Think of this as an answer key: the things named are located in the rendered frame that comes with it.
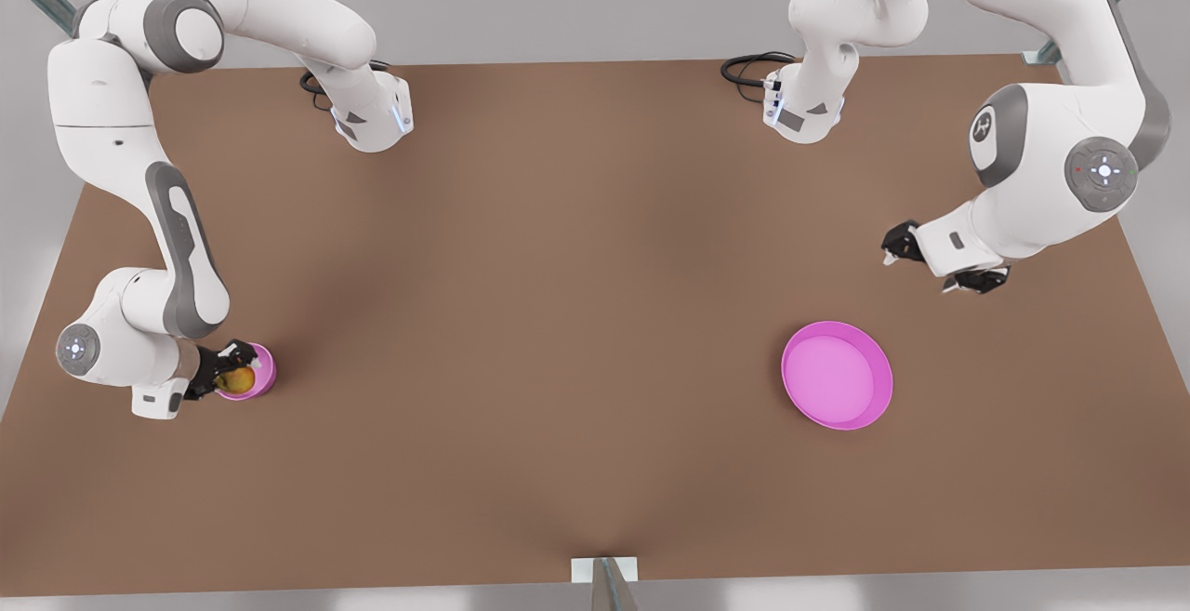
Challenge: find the pink plate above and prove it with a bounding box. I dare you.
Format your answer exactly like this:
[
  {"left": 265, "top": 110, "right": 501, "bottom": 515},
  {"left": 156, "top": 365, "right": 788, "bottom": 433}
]
[{"left": 780, "top": 320, "right": 895, "bottom": 432}]

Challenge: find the pink bowl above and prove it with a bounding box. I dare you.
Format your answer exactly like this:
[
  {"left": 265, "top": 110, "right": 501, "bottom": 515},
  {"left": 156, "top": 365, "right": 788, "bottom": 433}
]
[{"left": 215, "top": 342, "right": 278, "bottom": 403}]

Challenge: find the black cable loop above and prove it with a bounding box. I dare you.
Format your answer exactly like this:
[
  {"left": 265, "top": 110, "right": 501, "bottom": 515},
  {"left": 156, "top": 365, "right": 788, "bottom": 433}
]
[
  {"left": 720, "top": 51, "right": 802, "bottom": 107},
  {"left": 298, "top": 60, "right": 392, "bottom": 115}
]

